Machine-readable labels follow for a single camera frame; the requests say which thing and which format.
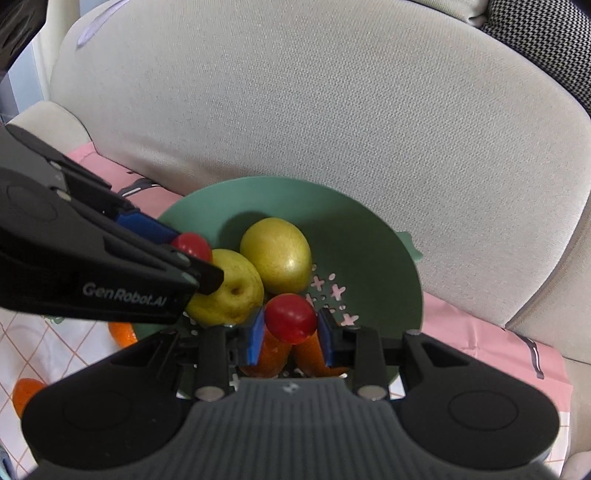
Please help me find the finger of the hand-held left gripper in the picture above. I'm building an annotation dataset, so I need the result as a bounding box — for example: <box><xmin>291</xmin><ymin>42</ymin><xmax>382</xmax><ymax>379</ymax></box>
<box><xmin>4</xmin><ymin>124</ymin><xmax>182</xmax><ymax>245</ymax></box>
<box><xmin>105</xmin><ymin>230</ymin><xmax>225</xmax><ymax>295</ymax></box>

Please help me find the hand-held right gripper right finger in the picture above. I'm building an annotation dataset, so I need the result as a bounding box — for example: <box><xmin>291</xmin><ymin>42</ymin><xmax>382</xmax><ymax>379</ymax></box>
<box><xmin>317</xmin><ymin>307</ymin><xmax>468</xmax><ymax>401</ymax></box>

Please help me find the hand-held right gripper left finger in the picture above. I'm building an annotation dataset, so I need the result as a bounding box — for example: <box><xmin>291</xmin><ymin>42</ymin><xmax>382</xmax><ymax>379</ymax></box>
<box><xmin>111</xmin><ymin>307</ymin><xmax>267</xmax><ymax>401</ymax></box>

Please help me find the orange mandarin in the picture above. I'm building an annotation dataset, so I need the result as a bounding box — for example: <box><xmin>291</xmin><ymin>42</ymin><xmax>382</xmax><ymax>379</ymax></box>
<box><xmin>11</xmin><ymin>378</ymin><xmax>48</xmax><ymax>416</ymax></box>
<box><xmin>240</xmin><ymin>318</ymin><xmax>293</xmax><ymax>378</ymax></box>
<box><xmin>292</xmin><ymin>332</ymin><xmax>352</xmax><ymax>377</ymax></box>
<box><xmin>108</xmin><ymin>322</ymin><xmax>139</xmax><ymax>348</ymax></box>

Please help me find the small red fruit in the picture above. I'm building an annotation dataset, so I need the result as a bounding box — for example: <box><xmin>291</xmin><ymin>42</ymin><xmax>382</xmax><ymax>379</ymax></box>
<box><xmin>264</xmin><ymin>294</ymin><xmax>318</xmax><ymax>344</ymax></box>
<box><xmin>172</xmin><ymin>233</ymin><xmax>214</xmax><ymax>265</ymax></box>

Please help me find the yellow-green pear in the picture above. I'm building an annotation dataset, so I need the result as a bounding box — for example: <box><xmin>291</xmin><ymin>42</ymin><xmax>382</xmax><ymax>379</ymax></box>
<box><xmin>239</xmin><ymin>218</ymin><xmax>313</xmax><ymax>295</ymax></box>
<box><xmin>185</xmin><ymin>249</ymin><xmax>265</xmax><ymax>326</ymax></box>

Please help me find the green plastic colander bowl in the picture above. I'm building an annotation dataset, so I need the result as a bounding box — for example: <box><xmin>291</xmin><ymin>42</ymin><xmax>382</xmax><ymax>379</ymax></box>
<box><xmin>131</xmin><ymin>176</ymin><xmax>426</xmax><ymax>400</ymax></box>

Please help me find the checked lemon print cloth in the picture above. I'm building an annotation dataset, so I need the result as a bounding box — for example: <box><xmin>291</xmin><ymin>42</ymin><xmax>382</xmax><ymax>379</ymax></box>
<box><xmin>0</xmin><ymin>141</ymin><xmax>573</xmax><ymax>480</ymax></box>

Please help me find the houndstooth cushion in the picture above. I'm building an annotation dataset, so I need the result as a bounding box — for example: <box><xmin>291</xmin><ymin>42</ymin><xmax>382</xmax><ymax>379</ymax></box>
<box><xmin>480</xmin><ymin>0</ymin><xmax>591</xmax><ymax>114</ymax></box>

